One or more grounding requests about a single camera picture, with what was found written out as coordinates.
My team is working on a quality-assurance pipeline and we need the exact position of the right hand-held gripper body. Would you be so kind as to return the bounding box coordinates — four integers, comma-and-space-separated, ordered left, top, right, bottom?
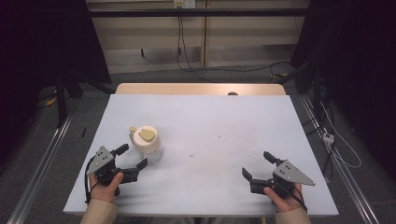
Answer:
249, 160, 316, 199

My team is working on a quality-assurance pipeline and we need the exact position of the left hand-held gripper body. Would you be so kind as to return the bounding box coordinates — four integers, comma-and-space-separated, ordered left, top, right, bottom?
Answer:
86, 145, 139, 188

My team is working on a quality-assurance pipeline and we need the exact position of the glass jar with cream lid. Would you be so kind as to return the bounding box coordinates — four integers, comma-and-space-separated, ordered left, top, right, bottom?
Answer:
128, 125, 163, 163

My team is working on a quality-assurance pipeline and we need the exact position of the person's right hand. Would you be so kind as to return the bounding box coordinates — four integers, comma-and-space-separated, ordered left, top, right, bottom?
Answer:
263, 182, 304, 214

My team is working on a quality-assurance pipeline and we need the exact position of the person's left hand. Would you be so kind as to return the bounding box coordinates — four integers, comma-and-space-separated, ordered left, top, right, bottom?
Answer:
88, 172, 125, 203

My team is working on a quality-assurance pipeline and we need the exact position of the white power strip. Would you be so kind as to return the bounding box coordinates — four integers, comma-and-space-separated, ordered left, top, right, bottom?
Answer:
322, 132, 335, 147

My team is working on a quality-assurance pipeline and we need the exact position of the black metal stand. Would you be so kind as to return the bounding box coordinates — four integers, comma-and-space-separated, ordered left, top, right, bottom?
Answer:
274, 60, 326, 124
53, 69, 117, 129

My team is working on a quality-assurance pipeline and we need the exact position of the light wooden table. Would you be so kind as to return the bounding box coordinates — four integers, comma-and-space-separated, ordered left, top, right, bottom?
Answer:
115, 82, 287, 96

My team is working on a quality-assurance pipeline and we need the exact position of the black curtain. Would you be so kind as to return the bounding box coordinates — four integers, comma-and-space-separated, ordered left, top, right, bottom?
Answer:
290, 0, 396, 172
0, 0, 112, 162

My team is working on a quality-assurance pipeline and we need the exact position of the black horizontal bar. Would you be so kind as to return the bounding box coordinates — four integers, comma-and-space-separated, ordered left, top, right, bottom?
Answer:
88, 7, 314, 19

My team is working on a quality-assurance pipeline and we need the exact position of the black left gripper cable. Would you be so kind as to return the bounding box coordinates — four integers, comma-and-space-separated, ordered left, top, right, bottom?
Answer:
83, 157, 101, 205

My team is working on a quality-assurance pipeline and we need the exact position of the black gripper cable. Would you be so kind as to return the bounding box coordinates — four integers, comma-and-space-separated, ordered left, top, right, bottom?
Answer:
83, 157, 101, 205
289, 184, 309, 215

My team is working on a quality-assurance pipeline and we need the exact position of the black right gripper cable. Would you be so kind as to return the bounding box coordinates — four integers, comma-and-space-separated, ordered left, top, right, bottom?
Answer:
289, 184, 309, 215

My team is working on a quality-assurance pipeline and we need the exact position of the metal floor rail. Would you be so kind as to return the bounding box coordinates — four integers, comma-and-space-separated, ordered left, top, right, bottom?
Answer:
7, 113, 75, 224
298, 93, 380, 224

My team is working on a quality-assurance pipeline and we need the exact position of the white cable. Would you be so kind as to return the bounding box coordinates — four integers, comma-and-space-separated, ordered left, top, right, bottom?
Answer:
319, 101, 362, 170

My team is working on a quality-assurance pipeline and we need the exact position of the long black wall cable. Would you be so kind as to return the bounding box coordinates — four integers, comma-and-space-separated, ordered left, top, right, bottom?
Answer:
175, 15, 292, 84

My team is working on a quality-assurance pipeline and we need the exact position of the white wall socket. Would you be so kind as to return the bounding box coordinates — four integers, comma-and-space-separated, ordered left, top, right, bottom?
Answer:
173, 0, 197, 9

